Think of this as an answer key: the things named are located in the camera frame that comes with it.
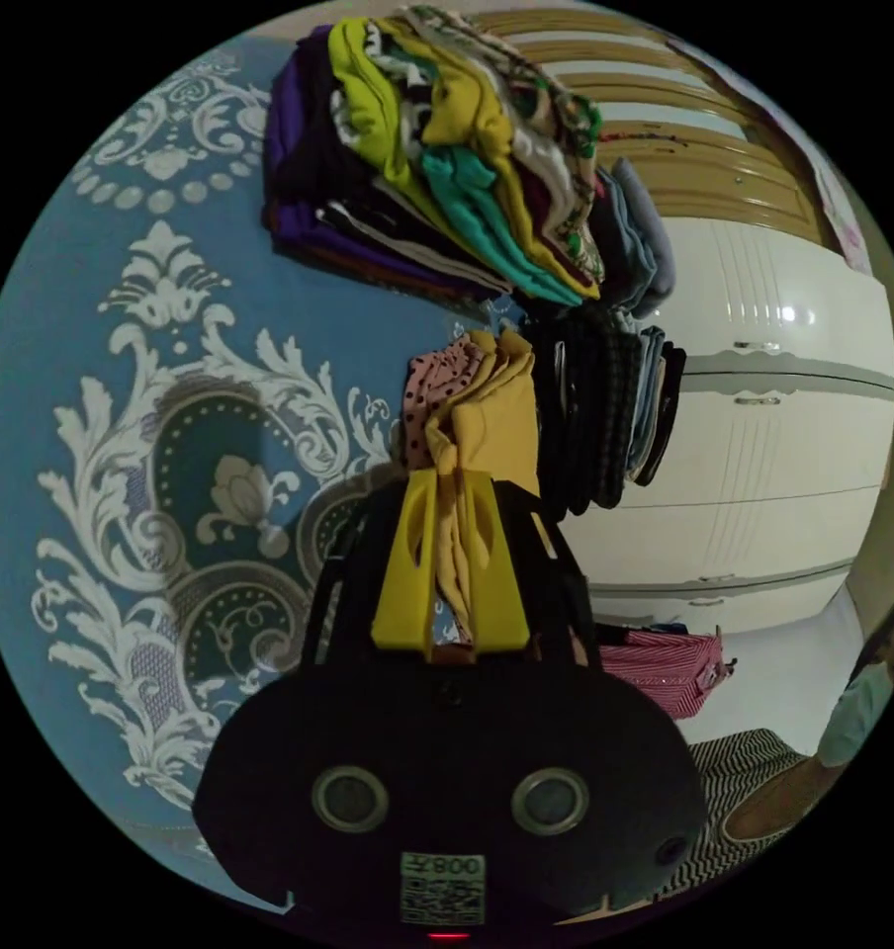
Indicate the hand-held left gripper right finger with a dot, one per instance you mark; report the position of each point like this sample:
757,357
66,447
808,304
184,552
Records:
500,586

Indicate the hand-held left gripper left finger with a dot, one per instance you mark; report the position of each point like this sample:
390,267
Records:
399,563

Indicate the yellow short sleeve shirt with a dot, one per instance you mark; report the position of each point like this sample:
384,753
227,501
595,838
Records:
488,415

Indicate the pink dotted garment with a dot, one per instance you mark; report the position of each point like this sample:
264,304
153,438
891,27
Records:
436,385

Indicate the pile of dark clothes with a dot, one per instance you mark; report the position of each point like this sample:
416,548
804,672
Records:
603,415

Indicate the person's body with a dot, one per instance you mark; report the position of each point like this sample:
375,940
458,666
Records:
744,764

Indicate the white cupboard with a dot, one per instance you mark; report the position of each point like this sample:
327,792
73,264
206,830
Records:
781,460

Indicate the pile of colourful clothes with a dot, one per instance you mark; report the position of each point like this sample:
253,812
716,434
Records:
447,170

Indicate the bed with blue printed sheet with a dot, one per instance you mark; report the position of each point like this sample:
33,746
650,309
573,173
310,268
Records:
61,334

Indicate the brown wooden cupboard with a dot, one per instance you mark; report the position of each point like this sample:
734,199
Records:
721,170

